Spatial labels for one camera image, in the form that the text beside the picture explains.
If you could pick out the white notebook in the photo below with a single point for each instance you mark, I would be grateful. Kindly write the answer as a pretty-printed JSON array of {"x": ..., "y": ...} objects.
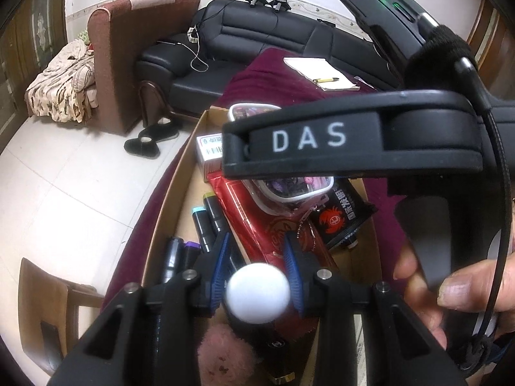
[{"x": 305, "y": 68}]

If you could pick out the black packet red print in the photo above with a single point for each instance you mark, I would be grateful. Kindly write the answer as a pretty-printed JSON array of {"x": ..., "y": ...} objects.
[{"x": 342, "y": 217}]

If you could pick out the wooden door frame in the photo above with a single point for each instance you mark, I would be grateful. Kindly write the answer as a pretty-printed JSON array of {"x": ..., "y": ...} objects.
[{"x": 489, "y": 36}]

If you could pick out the black marker yellow-green cap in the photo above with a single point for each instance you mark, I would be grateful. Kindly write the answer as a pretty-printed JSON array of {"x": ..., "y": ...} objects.
[{"x": 215, "y": 213}]

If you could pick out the maroon table cloth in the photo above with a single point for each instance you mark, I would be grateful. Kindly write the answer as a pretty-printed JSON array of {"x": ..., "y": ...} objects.
[{"x": 273, "y": 72}]

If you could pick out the clear case purple contents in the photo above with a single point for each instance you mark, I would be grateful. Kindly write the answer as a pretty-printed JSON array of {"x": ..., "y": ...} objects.
[{"x": 289, "y": 189}]

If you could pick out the black slipper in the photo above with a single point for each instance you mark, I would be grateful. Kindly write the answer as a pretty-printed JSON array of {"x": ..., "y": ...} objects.
[
  {"x": 139, "y": 148},
  {"x": 163, "y": 130}
]

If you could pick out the brown armchair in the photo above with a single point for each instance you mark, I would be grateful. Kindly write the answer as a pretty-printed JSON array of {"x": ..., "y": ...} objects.
[{"x": 116, "y": 48}]

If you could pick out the black marker teal cap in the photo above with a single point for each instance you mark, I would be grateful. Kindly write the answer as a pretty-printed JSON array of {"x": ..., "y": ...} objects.
[{"x": 201, "y": 229}]

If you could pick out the black leather sofa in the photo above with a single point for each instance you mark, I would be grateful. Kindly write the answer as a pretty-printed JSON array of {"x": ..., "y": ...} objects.
[{"x": 249, "y": 28}]

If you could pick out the wooden chair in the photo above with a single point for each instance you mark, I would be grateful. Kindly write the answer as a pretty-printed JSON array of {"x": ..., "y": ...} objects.
[{"x": 36, "y": 301}]

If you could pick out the red foil packet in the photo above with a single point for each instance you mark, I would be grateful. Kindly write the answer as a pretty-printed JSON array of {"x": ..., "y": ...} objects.
[{"x": 257, "y": 213}]

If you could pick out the black bottle gold band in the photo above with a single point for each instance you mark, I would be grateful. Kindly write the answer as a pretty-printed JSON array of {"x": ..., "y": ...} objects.
[{"x": 277, "y": 354}]

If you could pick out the yellow pen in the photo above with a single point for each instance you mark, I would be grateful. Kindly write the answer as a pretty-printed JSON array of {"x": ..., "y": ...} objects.
[{"x": 326, "y": 79}]

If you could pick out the black phone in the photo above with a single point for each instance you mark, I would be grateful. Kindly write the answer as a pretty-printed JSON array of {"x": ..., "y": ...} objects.
[{"x": 169, "y": 42}]

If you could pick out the plain black marker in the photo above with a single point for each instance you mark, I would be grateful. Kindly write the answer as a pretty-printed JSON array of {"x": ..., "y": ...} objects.
[{"x": 173, "y": 257}]

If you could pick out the wooden door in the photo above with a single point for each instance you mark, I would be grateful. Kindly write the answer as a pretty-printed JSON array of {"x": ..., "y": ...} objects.
[{"x": 24, "y": 48}]

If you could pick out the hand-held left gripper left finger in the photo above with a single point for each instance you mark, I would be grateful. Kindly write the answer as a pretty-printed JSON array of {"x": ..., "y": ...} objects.
[{"x": 221, "y": 257}]

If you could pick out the person's right hand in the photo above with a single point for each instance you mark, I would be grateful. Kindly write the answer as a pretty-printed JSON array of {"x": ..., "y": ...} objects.
[{"x": 466, "y": 289}]

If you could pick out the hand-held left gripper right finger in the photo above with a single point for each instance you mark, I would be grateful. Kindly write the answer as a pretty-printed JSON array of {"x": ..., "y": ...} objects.
[{"x": 291, "y": 269}]

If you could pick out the white ball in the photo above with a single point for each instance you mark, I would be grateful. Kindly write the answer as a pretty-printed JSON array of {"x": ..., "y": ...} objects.
[{"x": 257, "y": 293}]

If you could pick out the cardboard box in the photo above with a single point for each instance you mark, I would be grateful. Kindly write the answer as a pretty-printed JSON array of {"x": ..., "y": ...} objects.
[{"x": 181, "y": 193}]

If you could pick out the white printed paper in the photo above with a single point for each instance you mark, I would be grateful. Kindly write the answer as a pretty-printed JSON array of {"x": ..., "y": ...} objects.
[{"x": 362, "y": 337}]

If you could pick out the small white printed box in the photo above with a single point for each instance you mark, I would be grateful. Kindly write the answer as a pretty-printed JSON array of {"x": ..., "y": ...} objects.
[{"x": 209, "y": 148}]

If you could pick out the black marker purple cap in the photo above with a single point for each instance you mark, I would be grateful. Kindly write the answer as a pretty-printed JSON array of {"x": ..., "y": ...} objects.
[{"x": 189, "y": 253}]

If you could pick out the white charger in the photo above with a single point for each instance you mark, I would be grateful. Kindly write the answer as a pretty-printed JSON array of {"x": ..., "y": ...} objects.
[{"x": 193, "y": 35}]

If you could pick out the beige patterned blanket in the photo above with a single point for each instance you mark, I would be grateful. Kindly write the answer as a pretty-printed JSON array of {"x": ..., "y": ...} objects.
[{"x": 56, "y": 84}]

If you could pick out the pink plush toy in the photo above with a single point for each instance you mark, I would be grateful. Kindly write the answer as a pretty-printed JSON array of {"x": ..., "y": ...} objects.
[{"x": 225, "y": 358}]

